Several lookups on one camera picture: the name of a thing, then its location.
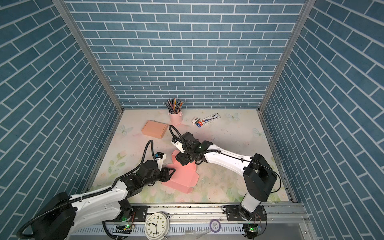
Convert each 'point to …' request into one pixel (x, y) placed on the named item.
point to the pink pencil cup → (176, 119)
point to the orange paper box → (154, 128)
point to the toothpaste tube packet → (207, 119)
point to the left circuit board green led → (123, 229)
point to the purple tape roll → (215, 225)
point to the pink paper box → (184, 177)
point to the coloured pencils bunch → (174, 105)
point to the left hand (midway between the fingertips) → (173, 171)
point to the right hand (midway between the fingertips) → (179, 153)
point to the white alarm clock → (157, 226)
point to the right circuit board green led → (253, 229)
